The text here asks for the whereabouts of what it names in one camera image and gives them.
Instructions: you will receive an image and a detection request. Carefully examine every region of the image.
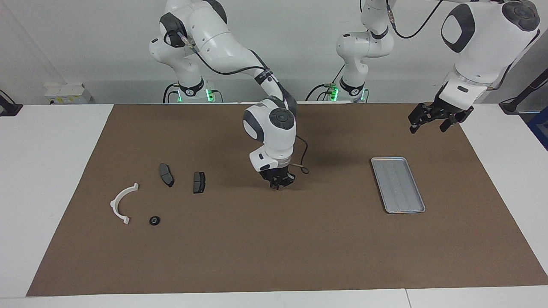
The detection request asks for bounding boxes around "silver metal tray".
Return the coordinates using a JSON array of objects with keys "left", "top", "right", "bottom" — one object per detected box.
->
[{"left": 371, "top": 157, "right": 426, "bottom": 214}]

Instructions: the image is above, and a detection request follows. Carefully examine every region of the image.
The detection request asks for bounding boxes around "black stand with pole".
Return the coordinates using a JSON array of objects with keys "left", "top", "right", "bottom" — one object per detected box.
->
[{"left": 499, "top": 68, "right": 548, "bottom": 114}]

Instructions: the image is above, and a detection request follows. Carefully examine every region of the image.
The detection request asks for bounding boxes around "brown table mat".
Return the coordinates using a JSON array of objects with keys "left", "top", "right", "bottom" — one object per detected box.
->
[{"left": 26, "top": 103, "right": 548, "bottom": 297}]

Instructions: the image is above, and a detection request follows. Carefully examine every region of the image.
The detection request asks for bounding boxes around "blue crate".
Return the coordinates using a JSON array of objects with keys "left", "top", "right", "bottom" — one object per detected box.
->
[{"left": 527, "top": 107, "right": 548, "bottom": 150}]

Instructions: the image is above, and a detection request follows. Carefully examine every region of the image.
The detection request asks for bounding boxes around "curved grey brake pad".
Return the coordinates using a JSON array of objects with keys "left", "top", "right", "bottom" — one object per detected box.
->
[{"left": 159, "top": 163, "right": 175, "bottom": 188}]

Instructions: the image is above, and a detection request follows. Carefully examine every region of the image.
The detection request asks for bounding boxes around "white socket box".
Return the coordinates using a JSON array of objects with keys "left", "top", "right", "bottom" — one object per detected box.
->
[{"left": 45, "top": 83, "right": 92, "bottom": 104}]

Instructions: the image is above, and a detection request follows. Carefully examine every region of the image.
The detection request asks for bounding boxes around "black table clamp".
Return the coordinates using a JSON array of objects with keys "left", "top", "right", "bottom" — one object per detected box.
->
[{"left": 0, "top": 90, "right": 23, "bottom": 117}]

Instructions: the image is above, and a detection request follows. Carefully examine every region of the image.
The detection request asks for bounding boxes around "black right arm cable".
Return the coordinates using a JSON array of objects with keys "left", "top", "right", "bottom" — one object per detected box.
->
[{"left": 180, "top": 30, "right": 310, "bottom": 175}]

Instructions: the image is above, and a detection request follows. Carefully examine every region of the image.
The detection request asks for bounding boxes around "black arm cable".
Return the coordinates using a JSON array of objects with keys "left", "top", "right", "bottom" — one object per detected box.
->
[
  {"left": 180, "top": 30, "right": 310, "bottom": 175},
  {"left": 384, "top": 0, "right": 541, "bottom": 91}
]

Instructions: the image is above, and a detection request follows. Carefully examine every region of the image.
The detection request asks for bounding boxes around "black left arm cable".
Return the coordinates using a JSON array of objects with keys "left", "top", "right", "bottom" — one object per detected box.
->
[{"left": 384, "top": 0, "right": 541, "bottom": 91}]

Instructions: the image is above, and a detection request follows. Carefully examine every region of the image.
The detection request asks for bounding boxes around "black left base cable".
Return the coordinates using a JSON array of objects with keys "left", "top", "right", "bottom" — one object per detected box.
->
[{"left": 305, "top": 64, "right": 345, "bottom": 102}]

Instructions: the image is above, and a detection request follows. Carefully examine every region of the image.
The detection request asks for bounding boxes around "black base cable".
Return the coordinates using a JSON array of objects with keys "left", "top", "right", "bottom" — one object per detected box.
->
[
  {"left": 163, "top": 83, "right": 180, "bottom": 103},
  {"left": 305, "top": 64, "right": 345, "bottom": 102}
]

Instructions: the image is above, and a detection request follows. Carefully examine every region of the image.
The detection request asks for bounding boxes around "black right base cable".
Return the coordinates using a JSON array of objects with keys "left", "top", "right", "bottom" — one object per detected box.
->
[{"left": 163, "top": 83, "right": 180, "bottom": 103}]

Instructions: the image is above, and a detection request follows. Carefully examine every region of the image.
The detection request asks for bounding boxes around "white curved plastic bracket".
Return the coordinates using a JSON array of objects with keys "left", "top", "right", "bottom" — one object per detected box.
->
[{"left": 110, "top": 183, "right": 140, "bottom": 225}]

